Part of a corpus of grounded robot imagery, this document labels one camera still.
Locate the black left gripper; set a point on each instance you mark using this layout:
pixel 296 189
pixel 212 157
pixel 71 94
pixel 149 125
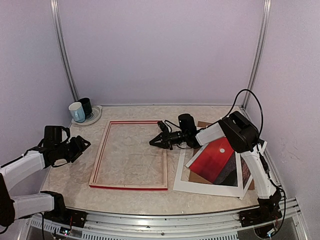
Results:
pixel 79 147

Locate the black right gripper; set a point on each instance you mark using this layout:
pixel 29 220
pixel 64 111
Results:
pixel 165 140

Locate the red wooden picture frame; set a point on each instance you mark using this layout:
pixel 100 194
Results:
pixel 163 170

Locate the white photo mat border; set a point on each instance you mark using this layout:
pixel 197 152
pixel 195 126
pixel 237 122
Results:
pixel 180 175

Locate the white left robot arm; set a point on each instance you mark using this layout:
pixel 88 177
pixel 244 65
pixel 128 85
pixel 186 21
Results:
pixel 57 144

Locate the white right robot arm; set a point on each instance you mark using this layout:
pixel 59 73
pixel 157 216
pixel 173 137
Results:
pixel 243 137

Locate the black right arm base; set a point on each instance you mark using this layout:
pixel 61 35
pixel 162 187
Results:
pixel 257 215

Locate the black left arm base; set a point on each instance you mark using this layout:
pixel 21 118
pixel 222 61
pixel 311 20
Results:
pixel 70 217

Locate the red and black photo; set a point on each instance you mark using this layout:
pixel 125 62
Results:
pixel 220 162

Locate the light blue mug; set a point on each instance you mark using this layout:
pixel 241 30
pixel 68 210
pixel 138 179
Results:
pixel 77 112

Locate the white round plate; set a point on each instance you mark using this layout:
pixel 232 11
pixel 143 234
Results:
pixel 93 117

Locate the dark green mug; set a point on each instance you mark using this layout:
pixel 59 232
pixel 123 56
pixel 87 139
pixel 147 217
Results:
pixel 86 105

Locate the brown cardboard backing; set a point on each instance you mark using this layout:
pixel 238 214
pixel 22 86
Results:
pixel 216 165

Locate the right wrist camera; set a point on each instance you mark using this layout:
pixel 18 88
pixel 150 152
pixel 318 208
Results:
pixel 164 127

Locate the aluminium front rail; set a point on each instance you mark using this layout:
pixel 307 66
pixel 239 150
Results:
pixel 223 225

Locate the left aluminium corner post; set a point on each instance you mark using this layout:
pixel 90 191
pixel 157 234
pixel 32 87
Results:
pixel 54 5

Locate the aluminium corner post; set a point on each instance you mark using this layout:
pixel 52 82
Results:
pixel 54 5
pixel 260 43

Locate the right aluminium corner post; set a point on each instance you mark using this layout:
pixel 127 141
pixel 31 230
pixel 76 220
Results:
pixel 260 43

